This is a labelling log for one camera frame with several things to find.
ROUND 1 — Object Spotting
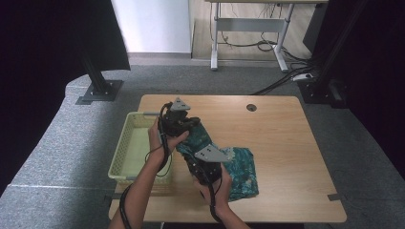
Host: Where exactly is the hand-held gripper black cable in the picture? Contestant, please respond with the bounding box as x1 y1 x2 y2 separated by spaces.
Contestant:
190 161 224 223
118 103 173 229

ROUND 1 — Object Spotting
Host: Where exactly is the person's right hand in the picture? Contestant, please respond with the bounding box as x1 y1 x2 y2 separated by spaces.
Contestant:
193 163 233 209

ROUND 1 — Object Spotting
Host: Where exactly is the black metal stand with base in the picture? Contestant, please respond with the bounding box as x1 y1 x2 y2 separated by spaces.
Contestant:
75 47 124 106
299 0 367 109

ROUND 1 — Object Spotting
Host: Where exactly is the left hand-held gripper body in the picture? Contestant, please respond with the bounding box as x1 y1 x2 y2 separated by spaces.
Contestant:
159 96 191 137

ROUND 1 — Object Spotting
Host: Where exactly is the pale green plastic basket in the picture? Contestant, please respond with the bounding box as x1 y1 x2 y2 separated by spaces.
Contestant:
107 111 176 186

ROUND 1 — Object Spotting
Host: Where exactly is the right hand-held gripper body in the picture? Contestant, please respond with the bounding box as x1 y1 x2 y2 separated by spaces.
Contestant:
185 144 231 185

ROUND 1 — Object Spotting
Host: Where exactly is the left hand-held gripper black cable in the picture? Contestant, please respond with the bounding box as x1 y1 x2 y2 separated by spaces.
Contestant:
118 103 173 229

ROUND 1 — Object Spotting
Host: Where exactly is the black curtain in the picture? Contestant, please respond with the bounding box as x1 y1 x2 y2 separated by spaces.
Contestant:
0 0 132 195

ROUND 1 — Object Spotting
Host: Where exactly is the person's left hand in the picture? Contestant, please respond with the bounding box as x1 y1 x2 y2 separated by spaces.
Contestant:
147 117 190 163

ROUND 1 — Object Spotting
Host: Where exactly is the bundle of black floor cables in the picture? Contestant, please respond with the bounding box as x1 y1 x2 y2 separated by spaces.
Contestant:
251 31 319 96

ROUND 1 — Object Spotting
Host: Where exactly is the dark curtain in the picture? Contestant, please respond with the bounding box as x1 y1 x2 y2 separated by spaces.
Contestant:
318 0 405 179

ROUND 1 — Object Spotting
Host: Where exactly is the teal floral shirt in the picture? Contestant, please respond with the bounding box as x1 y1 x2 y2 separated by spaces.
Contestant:
176 122 260 202

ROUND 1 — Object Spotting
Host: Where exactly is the white panel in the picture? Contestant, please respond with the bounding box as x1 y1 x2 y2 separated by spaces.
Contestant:
111 0 192 53

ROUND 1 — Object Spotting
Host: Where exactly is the white power strip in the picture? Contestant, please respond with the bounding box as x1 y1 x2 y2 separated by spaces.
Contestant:
292 73 314 82

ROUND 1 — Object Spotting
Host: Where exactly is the white-legged desk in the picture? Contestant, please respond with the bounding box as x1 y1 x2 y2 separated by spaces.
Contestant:
204 0 329 73

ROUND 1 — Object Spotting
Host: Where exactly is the right hand-held gripper black cable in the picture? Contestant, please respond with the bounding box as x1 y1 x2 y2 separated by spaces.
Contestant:
190 161 224 223

